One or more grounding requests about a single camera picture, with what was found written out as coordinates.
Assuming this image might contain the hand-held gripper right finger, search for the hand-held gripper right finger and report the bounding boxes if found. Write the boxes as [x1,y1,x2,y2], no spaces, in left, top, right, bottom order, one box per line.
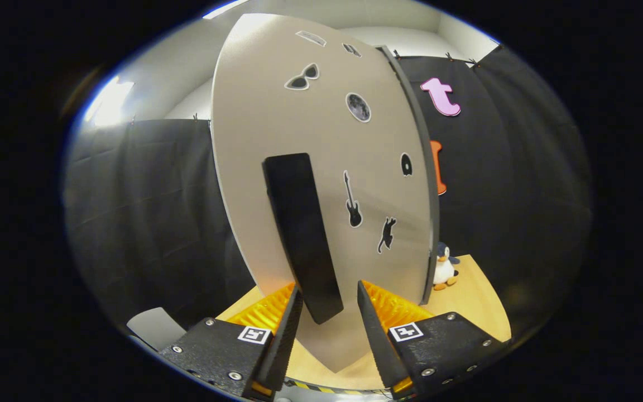
[357,279,509,398]

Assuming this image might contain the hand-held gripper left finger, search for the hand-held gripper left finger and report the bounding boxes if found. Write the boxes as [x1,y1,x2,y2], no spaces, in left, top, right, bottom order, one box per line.
[157,284,304,400]

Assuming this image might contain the grey shoe cabinet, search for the grey shoe cabinet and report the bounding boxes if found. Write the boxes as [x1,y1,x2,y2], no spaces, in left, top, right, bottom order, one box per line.
[376,45,441,306]

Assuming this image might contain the yellow black hazard tape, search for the yellow black hazard tape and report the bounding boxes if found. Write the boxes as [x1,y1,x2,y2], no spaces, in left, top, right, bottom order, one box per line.
[284,379,392,396]

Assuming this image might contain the penguin plush toy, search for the penguin plush toy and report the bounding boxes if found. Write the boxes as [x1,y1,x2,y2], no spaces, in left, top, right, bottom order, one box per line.
[432,242,460,291]

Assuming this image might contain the black backdrop cloth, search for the black backdrop cloth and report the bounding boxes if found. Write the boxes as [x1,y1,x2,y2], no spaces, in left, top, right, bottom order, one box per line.
[64,45,593,347]

